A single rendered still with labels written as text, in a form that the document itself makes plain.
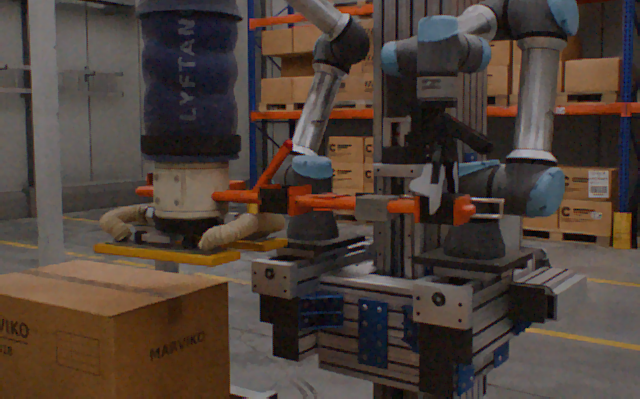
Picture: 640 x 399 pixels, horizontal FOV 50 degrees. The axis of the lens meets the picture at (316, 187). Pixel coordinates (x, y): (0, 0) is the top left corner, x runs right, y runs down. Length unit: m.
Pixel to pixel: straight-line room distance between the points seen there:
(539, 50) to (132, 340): 1.14
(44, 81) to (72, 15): 7.54
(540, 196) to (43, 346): 1.21
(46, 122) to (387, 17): 3.20
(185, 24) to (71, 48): 10.76
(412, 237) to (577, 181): 6.69
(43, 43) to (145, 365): 3.43
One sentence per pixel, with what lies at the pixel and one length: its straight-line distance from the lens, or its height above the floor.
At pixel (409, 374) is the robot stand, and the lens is 1.84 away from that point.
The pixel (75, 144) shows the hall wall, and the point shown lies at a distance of 12.19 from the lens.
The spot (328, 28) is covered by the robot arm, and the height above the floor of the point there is 1.63.
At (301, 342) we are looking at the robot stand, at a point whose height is 0.77.
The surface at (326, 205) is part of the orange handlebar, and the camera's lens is 1.38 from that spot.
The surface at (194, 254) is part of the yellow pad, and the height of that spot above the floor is 1.09.
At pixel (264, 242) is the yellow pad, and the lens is 1.59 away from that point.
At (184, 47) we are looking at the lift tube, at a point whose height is 1.52.
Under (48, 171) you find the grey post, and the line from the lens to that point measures 4.84.
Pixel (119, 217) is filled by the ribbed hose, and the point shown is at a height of 1.15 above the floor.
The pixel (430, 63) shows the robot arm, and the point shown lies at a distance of 1.29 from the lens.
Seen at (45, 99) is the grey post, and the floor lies 1.55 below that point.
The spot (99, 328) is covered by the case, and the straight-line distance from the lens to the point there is 1.63.
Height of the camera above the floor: 1.35
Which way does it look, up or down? 5 degrees down
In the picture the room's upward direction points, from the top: straight up
